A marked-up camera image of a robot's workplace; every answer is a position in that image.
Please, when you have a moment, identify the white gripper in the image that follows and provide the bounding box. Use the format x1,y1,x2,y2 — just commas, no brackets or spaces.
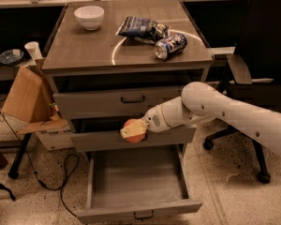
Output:
119,103,172,140

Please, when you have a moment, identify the red apple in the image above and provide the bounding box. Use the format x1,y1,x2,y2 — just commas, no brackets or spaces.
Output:
123,118,148,144

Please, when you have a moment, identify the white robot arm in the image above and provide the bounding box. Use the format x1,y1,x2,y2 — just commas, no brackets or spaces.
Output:
120,82,281,157

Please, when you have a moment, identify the grey top drawer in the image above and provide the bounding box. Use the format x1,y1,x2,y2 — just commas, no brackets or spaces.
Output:
52,75,207,120

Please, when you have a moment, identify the grey drawer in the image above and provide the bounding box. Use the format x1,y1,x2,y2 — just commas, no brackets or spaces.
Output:
70,116,196,152
78,144,202,224
52,75,207,120

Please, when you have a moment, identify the grey middle drawer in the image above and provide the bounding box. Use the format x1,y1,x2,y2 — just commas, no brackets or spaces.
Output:
70,116,196,152

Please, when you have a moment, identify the grey bottom drawer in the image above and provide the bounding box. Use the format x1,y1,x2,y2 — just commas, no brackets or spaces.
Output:
78,144,202,224

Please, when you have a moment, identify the grey drawer cabinet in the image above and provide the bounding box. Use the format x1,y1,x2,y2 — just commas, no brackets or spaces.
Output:
41,0,214,155

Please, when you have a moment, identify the blue soda can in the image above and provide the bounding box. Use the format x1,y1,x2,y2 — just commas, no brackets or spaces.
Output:
155,33,187,60

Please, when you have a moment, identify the blue chip bag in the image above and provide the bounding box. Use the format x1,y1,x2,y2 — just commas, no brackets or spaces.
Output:
116,16,170,44

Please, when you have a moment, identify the brown cardboard box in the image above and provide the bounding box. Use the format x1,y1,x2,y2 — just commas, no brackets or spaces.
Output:
3,66,73,151

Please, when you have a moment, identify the white ceramic bowl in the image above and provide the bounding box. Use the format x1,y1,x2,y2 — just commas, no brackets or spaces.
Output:
74,6,105,30

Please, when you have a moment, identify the white paper cup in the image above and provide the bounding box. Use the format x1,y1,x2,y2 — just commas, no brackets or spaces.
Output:
24,41,42,60

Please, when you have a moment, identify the black office chair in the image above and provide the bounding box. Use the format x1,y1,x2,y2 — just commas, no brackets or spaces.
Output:
202,0,281,185

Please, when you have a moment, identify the black table leg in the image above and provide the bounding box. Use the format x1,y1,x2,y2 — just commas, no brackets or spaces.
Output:
8,133,31,179

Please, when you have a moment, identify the dark blue plate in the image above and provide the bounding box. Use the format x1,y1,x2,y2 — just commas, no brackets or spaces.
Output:
0,49,24,67

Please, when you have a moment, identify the black floor cable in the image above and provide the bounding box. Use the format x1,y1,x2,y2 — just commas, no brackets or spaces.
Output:
0,97,81,218

